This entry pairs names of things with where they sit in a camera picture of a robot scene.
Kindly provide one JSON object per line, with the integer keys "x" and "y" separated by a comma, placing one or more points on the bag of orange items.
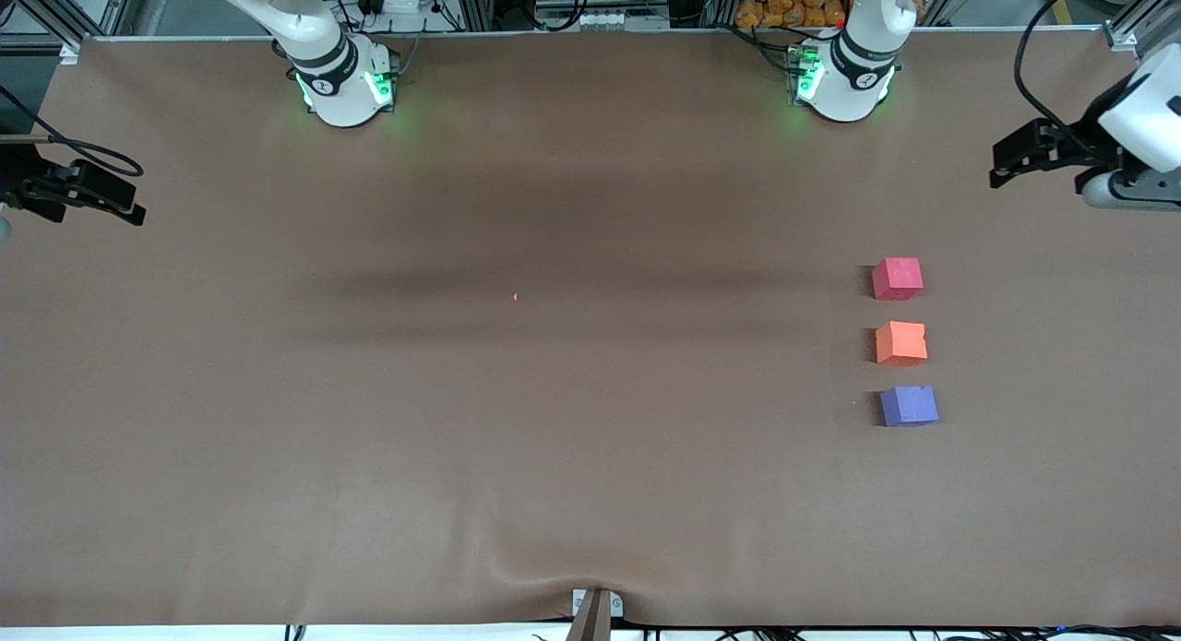
{"x": 784, "y": 5}

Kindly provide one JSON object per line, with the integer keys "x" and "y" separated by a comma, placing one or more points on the purple foam block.
{"x": 909, "y": 406}

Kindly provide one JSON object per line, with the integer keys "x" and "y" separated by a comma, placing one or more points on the red foam block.
{"x": 896, "y": 278}

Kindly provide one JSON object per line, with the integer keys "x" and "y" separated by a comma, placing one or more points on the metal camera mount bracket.
{"x": 597, "y": 613}

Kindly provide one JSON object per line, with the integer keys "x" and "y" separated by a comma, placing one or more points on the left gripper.
{"x": 1078, "y": 146}

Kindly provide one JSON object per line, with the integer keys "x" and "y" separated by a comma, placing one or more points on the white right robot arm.
{"x": 337, "y": 83}

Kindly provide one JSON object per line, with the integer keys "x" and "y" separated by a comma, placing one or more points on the aluminium frame strut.
{"x": 1130, "y": 34}
{"x": 69, "y": 51}

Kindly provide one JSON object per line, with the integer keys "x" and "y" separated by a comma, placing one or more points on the brown table mat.
{"x": 590, "y": 207}

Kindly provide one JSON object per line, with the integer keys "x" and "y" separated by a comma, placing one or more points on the orange foam block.
{"x": 900, "y": 343}

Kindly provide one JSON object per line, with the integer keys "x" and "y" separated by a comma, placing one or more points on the white terminal block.
{"x": 604, "y": 20}

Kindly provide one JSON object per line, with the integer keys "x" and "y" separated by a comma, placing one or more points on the aluminium frame post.
{"x": 721, "y": 3}
{"x": 472, "y": 5}

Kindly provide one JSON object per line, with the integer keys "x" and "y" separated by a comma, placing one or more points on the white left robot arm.
{"x": 853, "y": 78}

